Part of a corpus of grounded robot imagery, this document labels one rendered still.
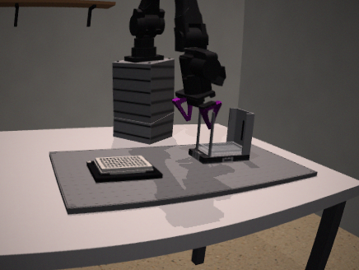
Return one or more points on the beige well plate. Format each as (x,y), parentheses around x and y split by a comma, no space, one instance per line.
(122,165)

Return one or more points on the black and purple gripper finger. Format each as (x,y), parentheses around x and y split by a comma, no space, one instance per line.
(177,102)
(205,111)

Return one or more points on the white well plate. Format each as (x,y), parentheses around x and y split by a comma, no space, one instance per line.
(221,148)

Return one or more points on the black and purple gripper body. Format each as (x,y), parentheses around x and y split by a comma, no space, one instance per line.
(193,92)

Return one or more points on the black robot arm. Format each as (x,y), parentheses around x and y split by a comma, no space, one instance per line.
(191,38)

